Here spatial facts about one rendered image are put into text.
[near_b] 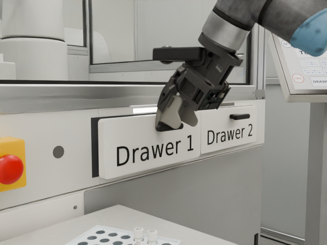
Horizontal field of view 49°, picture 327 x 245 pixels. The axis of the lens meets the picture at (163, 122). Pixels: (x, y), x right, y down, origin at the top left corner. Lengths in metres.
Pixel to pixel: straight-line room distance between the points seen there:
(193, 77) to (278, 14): 0.17
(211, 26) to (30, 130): 0.34
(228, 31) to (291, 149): 1.82
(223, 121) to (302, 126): 1.40
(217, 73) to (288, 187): 1.87
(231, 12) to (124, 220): 0.39
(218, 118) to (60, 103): 0.46
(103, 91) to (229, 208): 0.58
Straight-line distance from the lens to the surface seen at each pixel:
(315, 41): 0.57
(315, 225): 1.56
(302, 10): 0.58
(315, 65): 1.39
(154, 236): 0.45
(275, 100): 2.40
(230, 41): 0.61
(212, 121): 0.92
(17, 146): 0.55
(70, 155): 0.65
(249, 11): 0.60
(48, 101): 0.61
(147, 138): 0.72
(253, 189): 1.20
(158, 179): 0.81
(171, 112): 0.68
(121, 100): 0.71
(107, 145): 0.65
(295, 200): 2.44
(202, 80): 0.63
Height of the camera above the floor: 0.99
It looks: 6 degrees down
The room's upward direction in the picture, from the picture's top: straight up
